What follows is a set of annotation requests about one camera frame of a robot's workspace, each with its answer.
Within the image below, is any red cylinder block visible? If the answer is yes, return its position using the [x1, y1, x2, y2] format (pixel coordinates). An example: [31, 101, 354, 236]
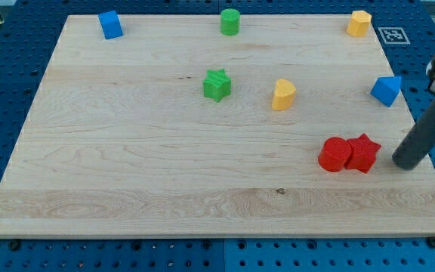
[318, 137, 352, 172]

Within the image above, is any blue cube block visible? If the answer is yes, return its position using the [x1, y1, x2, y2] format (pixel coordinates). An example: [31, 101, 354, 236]
[97, 11, 123, 39]

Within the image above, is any black board bolt left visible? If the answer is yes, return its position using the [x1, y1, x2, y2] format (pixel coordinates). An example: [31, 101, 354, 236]
[8, 240, 21, 252]

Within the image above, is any blue triangle block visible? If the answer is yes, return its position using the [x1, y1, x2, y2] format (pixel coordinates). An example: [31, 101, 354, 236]
[370, 76, 402, 107]

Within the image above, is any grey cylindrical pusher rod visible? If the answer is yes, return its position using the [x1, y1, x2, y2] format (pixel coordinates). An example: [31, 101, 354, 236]
[392, 99, 435, 170]

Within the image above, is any green star block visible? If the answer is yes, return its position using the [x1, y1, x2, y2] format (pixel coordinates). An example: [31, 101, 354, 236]
[203, 69, 232, 103]

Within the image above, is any yellow hexagon block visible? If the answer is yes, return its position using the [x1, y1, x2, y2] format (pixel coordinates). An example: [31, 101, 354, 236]
[346, 10, 372, 37]

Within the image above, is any black board bolt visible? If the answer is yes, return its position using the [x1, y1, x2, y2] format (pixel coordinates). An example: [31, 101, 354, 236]
[426, 236, 435, 249]
[8, 240, 21, 252]

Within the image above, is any red star block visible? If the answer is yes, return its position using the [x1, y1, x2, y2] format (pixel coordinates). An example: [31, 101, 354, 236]
[345, 134, 381, 174]

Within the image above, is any white fiducial marker tag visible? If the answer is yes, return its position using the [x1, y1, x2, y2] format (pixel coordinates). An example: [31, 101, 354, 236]
[378, 26, 410, 45]

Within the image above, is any yellow half-round block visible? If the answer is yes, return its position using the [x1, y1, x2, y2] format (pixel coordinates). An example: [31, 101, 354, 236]
[272, 79, 297, 111]

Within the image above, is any green cylinder block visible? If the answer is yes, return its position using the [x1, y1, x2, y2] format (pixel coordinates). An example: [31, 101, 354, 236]
[220, 8, 241, 36]

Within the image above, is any wooden board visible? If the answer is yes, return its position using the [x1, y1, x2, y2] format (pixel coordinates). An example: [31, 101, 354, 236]
[0, 14, 435, 239]

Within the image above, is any black board bolt right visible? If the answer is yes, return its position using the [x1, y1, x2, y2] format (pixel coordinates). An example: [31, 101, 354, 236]
[426, 236, 435, 249]

